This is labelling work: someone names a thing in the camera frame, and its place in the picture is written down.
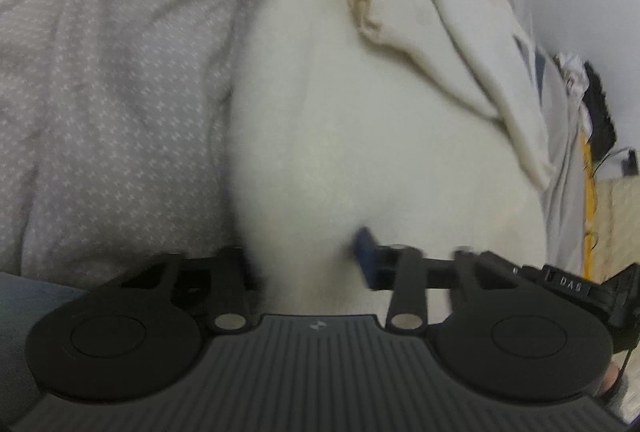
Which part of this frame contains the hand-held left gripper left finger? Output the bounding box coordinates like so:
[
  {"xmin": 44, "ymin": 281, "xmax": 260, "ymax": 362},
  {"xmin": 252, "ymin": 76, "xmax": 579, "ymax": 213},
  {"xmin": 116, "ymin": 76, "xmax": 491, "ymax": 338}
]
[{"xmin": 120, "ymin": 247, "xmax": 263, "ymax": 333}]

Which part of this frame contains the white crumpled cloth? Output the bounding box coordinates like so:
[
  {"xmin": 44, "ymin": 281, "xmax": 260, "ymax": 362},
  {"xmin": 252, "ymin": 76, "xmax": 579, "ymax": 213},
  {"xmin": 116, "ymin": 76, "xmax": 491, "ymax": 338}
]
[{"xmin": 554, "ymin": 53, "xmax": 587, "ymax": 88}]

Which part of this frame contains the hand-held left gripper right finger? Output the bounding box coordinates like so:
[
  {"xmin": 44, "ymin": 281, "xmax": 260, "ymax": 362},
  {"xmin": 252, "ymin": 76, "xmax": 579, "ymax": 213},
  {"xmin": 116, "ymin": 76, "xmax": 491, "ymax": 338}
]
[{"xmin": 352, "ymin": 227, "xmax": 531, "ymax": 333}]

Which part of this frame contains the black cable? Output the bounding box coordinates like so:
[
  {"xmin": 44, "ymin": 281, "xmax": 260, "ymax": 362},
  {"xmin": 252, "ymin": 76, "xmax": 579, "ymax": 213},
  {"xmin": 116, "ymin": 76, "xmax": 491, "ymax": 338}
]
[{"xmin": 591, "ymin": 147, "xmax": 630, "ymax": 179}]

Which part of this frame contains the person's right hand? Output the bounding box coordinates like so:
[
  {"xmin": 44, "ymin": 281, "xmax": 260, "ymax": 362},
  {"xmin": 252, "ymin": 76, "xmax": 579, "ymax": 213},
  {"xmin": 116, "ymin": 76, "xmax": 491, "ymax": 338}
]
[{"xmin": 599, "ymin": 362, "xmax": 625, "ymax": 402}]

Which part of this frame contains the grey bed duvet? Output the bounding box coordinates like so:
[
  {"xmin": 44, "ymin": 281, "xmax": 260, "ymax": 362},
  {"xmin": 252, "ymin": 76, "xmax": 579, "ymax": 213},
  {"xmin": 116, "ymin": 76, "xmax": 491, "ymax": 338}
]
[{"xmin": 0, "ymin": 0, "xmax": 588, "ymax": 285}]

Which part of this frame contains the cream knit sweater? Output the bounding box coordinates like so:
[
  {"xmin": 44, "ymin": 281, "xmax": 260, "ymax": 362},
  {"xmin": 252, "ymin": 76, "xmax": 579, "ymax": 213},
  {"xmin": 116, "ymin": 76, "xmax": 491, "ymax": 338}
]
[{"xmin": 227, "ymin": 0, "xmax": 558, "ymax": 315}]

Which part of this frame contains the black fuzzy cloth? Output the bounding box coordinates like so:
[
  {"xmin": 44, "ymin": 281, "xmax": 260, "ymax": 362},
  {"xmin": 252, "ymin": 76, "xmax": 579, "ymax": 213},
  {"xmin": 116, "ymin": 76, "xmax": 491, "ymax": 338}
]
[{"xmin": 582, "ymin": 60, "xmax": 619, "ymax": 163}]

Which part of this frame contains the yellow cloth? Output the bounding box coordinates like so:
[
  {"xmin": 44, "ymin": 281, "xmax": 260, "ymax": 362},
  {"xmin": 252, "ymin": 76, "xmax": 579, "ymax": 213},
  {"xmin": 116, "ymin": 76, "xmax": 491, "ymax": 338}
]
[{"xmin": 579, "ymin": 131, "xmax": 599, "ymax": 280}]

